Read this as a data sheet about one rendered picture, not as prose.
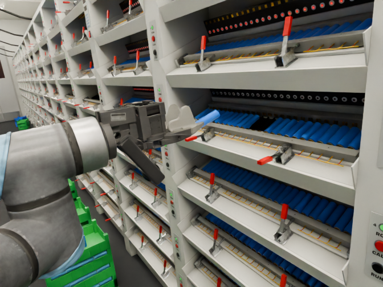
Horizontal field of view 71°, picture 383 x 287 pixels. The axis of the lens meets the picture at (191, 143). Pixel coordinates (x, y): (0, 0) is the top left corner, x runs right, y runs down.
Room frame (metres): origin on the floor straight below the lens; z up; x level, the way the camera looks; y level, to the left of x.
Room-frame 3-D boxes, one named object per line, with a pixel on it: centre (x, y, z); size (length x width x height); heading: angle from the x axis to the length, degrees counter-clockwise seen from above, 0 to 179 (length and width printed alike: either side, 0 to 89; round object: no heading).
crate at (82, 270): (1.15, 0.63, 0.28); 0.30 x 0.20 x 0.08; 126
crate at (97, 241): (1.15, 0.63, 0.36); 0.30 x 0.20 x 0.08; 126
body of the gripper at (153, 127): (0.49, 0.10, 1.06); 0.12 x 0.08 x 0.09; 123
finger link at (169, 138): (0.50, 0.04, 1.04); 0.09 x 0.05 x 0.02; 119
